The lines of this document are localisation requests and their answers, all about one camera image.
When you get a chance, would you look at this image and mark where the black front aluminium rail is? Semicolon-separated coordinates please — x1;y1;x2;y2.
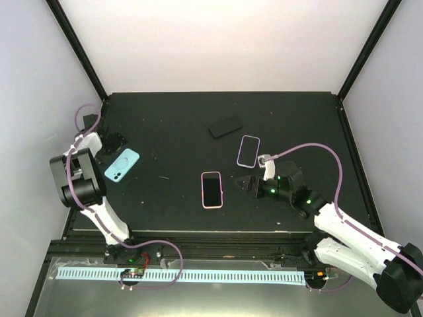
46;231;329;267

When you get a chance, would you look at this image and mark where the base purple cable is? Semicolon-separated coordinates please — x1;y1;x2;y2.
119;240;184;291
305;270;354;294

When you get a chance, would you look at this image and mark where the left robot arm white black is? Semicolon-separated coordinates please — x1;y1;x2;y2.
50;114;142;264

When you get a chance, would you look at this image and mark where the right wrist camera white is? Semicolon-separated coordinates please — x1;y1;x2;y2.
257;155;276;181

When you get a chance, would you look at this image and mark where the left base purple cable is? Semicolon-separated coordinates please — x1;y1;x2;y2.
119;240;184;291

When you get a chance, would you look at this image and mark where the white slotted cable duct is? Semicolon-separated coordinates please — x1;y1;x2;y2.
56;267;306;286

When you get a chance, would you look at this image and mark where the left black frame post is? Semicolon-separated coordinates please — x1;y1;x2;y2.
46;0;108;101

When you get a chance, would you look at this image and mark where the black phone case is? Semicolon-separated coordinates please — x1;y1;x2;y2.
208;116;243;139

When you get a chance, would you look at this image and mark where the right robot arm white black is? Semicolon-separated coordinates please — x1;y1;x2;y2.
233;161;422;314

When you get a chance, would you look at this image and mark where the right black frame post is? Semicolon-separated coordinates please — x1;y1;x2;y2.
337;0;402;102

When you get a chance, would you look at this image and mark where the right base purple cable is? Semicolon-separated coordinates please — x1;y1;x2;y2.
305;270;354;294

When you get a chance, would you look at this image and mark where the black frame post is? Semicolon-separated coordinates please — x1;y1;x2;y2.
337;0;402;102
46;0;108;101

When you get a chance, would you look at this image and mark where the pink-edged phone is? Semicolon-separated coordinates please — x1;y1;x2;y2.
202;172;222;207

